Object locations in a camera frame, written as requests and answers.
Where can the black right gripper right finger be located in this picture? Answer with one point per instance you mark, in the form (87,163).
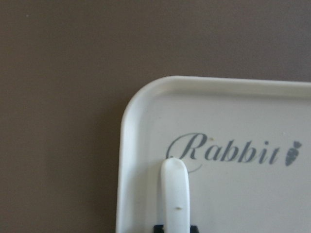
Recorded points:
(194,229)

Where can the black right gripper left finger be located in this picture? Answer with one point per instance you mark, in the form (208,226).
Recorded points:
(158,229)

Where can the white ceramic spoon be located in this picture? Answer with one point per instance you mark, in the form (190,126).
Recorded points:
(176,196)

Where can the white Rabbit tray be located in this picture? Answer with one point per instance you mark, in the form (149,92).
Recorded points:
(246,145)

